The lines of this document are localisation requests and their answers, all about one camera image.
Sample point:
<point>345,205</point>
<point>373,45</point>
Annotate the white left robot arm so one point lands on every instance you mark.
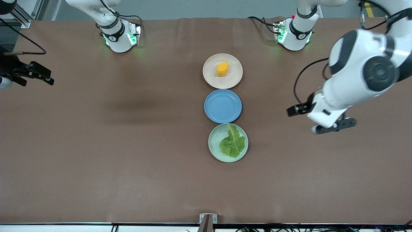
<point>357,74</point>

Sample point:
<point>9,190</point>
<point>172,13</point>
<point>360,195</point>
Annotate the metal table edge bracket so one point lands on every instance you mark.
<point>208,220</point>

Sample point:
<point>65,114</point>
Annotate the pale green round plate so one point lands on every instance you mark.
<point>215,151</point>

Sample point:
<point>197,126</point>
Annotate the yellow lemon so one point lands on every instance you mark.
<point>222,69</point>

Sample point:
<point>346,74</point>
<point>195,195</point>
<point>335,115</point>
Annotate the aluminium frame profile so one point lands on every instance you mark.
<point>24,14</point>

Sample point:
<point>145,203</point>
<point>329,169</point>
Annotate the blue round plate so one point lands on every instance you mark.
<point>222,106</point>

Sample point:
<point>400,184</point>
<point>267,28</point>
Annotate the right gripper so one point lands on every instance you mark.
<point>9,68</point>

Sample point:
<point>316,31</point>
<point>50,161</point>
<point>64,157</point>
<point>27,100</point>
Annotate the brown table cover mat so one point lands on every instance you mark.
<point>96,161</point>

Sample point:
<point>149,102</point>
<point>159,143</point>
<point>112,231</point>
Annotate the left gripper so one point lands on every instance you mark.
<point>297,109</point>

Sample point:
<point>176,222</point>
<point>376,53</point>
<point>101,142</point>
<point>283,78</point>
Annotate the beige round plate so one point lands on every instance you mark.
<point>233,80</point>

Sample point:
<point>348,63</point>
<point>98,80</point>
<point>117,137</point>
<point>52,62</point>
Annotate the green lettuce leaf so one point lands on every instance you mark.
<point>232,145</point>

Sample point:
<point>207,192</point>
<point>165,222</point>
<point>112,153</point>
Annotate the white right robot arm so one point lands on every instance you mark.
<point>117,38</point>

